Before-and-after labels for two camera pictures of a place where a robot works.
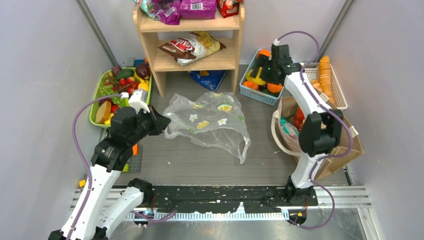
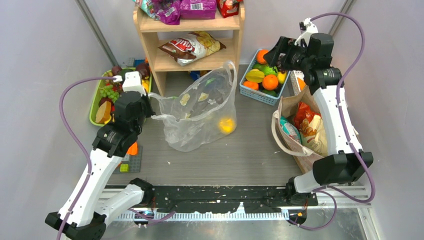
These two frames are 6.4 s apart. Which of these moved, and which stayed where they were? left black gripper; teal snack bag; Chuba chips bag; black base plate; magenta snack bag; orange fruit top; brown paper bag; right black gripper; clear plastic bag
Moved: clear plastic bag; right black gripper; left black gripper
Stayed: orange fruit top; magenta snack bag; brown paper bag; black base plate; teal snack bag; Chuba chips bag
